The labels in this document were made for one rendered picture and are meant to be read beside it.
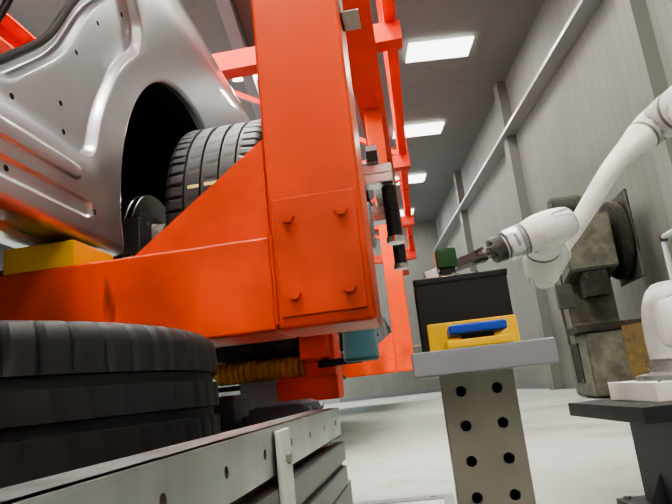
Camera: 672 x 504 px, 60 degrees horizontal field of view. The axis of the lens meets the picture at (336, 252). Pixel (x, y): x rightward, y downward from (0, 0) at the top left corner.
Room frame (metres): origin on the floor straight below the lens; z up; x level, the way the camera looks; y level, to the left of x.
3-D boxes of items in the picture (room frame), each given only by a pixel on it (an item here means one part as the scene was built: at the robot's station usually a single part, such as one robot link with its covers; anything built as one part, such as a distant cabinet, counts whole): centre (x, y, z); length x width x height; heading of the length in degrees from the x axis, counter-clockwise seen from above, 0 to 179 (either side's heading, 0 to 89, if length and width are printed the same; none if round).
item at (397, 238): (1.38, -0.15, 0.83); 0.04 x 0.04 x 0.16
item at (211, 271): (1.06, 0.35, 0.69); 0.52 x 0.17 x 0.35; 83
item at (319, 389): (1.58, 0.10, 0.48); 0.16 x 0.12 x 0.17; 83
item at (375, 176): (1.39, -0.12, 0.93); 0.09 x 0.05 x 0.05; 83
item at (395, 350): (5.22, -0.24, 1.75); 0.68 x 0.16 x 2.45; 83
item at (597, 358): (7.42, -3.23, 1.33); 1.34 x 1.15 x 2.65; 0
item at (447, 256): (1.12, -0.21, 0.64); 0.04 x 0.04 x 0.04; 83
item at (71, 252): (1.08, 0.52, 0.71); 0.14 x 0.14 x 0.05; 83
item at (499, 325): (0.75, -0.17, 0.47); 0.07 x 0.07 x 0.02; 83
